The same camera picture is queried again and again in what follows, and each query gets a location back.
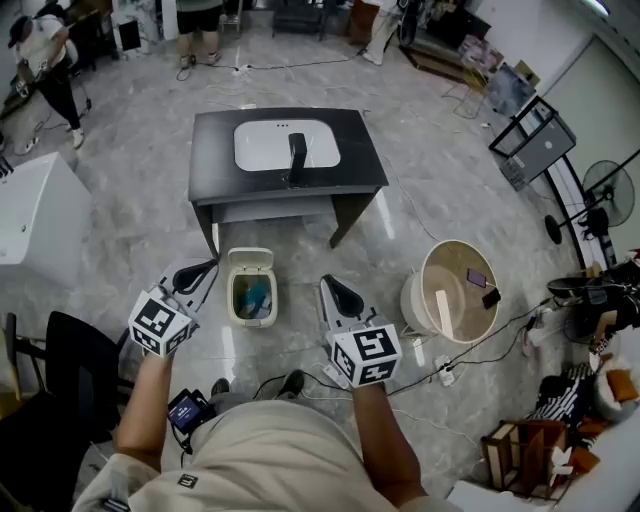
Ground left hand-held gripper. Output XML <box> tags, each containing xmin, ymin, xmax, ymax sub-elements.
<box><xmin>127</xmin><ymin>256</ymin><xmax>220</xmax><ymax>359</ymax></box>

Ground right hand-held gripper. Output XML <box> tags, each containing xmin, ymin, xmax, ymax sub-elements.
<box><xmin>318</xmin><ymin>273</ymin><xmax>404</xmax><ymax>389</ymax></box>

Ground cream trash bin with lid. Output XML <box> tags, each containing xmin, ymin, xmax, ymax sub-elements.
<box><xmin>226</xmin><ymin>266</ymin><xmax>279</xmax><ymax>330</ymax></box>

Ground white plastic bin lid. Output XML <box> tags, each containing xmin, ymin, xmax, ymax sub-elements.
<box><xmin>226</xmin><ymin>246</ymin><xmax>276</xmax><ymax>274</ymax></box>

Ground person's left forearm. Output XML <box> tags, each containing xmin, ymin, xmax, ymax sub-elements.
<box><xmin>113</xmin><ymin>351</ymin><xmax>175</xmax><ymax>472</ymax></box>

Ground person's right forearm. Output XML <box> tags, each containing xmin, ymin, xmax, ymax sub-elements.
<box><xmin>351</xmin><ymin>381</ymin><xmax>427</xmax><ymax>507</ymax></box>

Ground teal bag of trash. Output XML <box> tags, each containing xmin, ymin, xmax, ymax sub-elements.
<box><xmin>243</xmin><ymin>282</ymin><xmax>274</xmax><ymax>316</ymax></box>

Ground white power adapter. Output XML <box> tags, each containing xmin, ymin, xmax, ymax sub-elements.
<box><xmin>321</xmin><ymin>363</ymin><xmax>352</xmax><ymax>390</ymax></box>

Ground person's right shoe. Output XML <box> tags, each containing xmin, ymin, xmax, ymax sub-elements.
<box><xmin>276</xmin><ymin>369</ymin><xmax>307</xmax><ymax>401</ymax></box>

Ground round beige side table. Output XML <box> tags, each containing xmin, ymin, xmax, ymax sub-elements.
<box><xmin>399</xmin><ymin>239</ymin><xmax>502</xmax><ymax>347</ymax></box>

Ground black vanity cabinet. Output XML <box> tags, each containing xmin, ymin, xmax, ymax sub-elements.
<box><xmin>187</xmin><ymin>106</ymin><xmax>391</xmax><ymax>259</ymax></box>

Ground white power strip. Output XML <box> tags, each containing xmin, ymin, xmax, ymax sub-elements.
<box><xmin>432</xmin><ymin>353</ymin><xmax>457</xmax><ymax>387</ymax></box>

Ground person's grey trousers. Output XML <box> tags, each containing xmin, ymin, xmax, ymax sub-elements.
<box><xmin>208</xmin><ymin>391</ymin><xmax>254</xmax><ymax>417</ymax></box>

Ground black screen device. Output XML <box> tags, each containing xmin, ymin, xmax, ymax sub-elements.
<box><xmin>166</xmin><ymin>388</ymin><xmax>217</xmax><ymax>435</ymax></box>

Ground white sink basin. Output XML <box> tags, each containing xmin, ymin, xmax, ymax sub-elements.
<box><xmin>232</xmin><ymin>118</ymin><xmax>343</xmax><ymax>173</ymax></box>

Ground black sink faucet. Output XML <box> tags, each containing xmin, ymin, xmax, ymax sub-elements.
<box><xmin>285</xmin><ymin>131</ymin><xmax>308</xmax><ymax>191</ymax></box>

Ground black office chair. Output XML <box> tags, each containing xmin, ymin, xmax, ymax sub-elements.
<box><xmin>0</xmin><ymin>309</ymin><xmax>132</xmax><ymax>504</ymax></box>

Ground white bathtub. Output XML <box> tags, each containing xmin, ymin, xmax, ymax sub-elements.
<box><xmin>0</xmin><ymin>151</ymin><xmax>95</xmax><ymax>290</ymax></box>

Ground person's beige shirt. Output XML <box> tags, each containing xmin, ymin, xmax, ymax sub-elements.
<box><xmin>71</xmin><ymin>399</ymin><xmax>467</xmax><ymax>512</ymax></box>

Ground black white striped cloth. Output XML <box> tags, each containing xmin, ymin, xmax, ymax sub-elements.
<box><xmin>528</xmin><ymin>361</ymin><xmax>597</xmax><ymax>427</ymax></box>

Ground wooden rack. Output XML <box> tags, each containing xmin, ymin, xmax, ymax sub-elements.
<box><xmin>479</xmin><ymin>418</ymin><xmax>572</xmax><ymax>502</ymax></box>

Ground black framed glass cabinet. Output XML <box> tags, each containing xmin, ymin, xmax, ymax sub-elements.
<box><xmin>488</xmin><ymin>94</ymin><xmax>578</xmax><ymax>193</ymax></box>

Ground black standing fan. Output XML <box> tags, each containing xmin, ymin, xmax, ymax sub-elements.
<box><xmin>543</xmin><ymin>159</ymin><xmax>637</xmax><ymax>247</ymax></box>

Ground orange cushion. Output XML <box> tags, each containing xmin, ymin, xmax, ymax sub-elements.
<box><xmin>606</xmin><ymin>368</ymin><xmax>640</xmax><ymax>405</ymax></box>

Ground black power cable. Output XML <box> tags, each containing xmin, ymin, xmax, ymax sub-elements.
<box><xmin>387</xmin><ymin>297</ymin><xmax>555</xmax><ymax>399</ymax></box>

